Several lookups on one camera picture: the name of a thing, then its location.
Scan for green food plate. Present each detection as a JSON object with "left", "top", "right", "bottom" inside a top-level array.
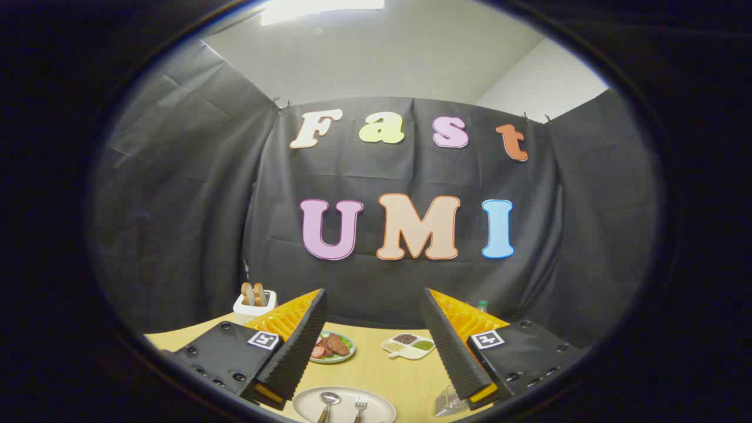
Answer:
[{"left": 309, "top": 330, "right": 357, "bottom": 364}]

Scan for white toaster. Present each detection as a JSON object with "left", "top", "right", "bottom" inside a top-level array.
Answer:
[{"left": 233, "top": 290, "right": 278, "bottom": 325}]

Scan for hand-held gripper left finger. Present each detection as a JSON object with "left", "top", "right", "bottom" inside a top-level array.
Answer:
[{"left": 160, "top": 287, "right": 330, "bottom": 412}]

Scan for brown meat patties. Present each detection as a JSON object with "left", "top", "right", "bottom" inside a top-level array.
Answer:
[{"left": 322, "top": 333, "right": 351, "bottom": 357}]

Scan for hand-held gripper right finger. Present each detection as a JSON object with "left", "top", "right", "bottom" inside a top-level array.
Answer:
[{"left": 421, "top": 287, "right": 591, "bottom": 412}]

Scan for black backdrop cloth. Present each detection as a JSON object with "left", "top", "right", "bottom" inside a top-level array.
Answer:
[{"left": 88, "top": 38, "right": 664, "bottom": 353}]

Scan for wooden-handled metal spoon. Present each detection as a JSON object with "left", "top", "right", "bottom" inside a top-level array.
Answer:
[{"left": 317, "top": 392, "right": 342, "bottom": 423}]

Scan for white divided grain dish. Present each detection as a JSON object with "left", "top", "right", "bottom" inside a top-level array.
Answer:
[{"left": 381, "top": 333, "right": 437, "bottom": 360}]

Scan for beige round plate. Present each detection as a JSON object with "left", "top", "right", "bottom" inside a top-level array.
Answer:
[{"left": 292, "top": 386, "right": 397, "bottom": 423}]

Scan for clear plastic container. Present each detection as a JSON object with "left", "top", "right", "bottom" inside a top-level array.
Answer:
[{"left": 434, "top": 385, "right": 472, "bottom": 418}]

